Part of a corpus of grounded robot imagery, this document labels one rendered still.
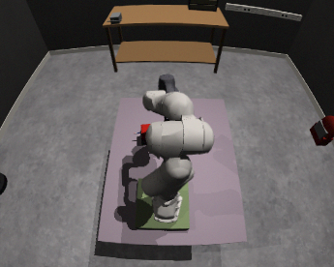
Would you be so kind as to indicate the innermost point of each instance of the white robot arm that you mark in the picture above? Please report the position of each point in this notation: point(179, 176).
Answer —
point(172, 140)

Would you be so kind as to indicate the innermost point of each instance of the red pencil sharpener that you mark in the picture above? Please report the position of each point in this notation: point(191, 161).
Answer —
point(143, 133)

